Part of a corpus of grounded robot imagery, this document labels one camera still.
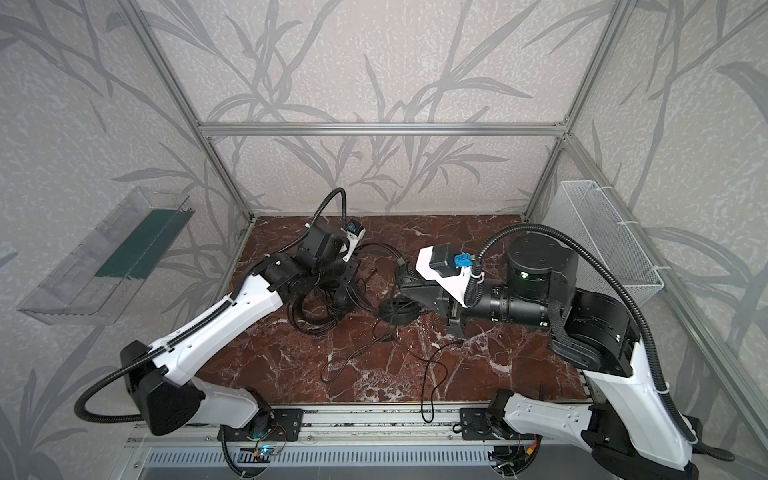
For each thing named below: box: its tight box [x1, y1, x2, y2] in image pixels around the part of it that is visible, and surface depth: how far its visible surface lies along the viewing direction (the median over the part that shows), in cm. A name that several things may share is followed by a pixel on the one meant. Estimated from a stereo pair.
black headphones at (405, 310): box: [377, 260, 423, 327], surface depth 69 cm
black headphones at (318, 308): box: [288, 277, 357, 336], surface depth 93 cm
